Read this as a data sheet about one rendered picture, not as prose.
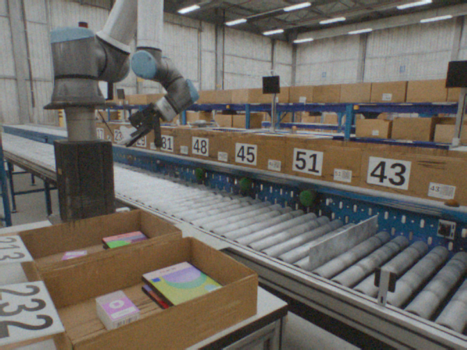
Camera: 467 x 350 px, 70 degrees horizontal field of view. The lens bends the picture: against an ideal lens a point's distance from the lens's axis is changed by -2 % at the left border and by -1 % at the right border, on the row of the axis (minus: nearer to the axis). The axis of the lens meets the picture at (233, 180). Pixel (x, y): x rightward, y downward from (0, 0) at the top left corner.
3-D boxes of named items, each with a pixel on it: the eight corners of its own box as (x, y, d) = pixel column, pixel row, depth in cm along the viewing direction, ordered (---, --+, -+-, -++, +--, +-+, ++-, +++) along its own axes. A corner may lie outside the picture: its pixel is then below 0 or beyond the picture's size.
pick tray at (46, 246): (19, 264, 96) (14, 231, 94) (142, 235, 121) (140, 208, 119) (40, 308, 75) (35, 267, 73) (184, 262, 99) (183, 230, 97)
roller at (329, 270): (304, 286, 97) (305, 270, 96) (379, 240, 132) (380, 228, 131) (319, 292, 93) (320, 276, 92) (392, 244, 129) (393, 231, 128)
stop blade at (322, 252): (307, 275, 99) (309, 246, 97) (374, 237, 130) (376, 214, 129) (309, 276, 99) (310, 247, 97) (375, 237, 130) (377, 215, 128)
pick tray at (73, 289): (42, 315, 72) (37, 273, 70) (191, 267, 96) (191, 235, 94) (75, 404, 51) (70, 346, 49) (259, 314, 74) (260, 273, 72)
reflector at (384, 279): (370, 308, 81) (374, 267, 79) (372, 306, 82) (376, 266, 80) (390, 317, 78) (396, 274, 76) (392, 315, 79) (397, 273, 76)
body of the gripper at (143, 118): (129, 121, 134) (153, 104, 135) (142, 139, 135) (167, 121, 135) (125, 119, 126) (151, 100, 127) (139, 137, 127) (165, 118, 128)
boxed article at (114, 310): (121, 308, 75) (120, 289, 74) (141, 330, 67) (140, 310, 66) (96, 317, 71) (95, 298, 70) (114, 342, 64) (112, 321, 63)
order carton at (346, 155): (283, 175, 168) (285, 141, 165) (315, 169, 188) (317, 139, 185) (358, 189, 141) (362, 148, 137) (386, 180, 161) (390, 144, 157)
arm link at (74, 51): (44, 76, 119) (37, 25, 116) (78, 82, 135) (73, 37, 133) (78, 72, 115) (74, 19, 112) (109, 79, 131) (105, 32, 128)
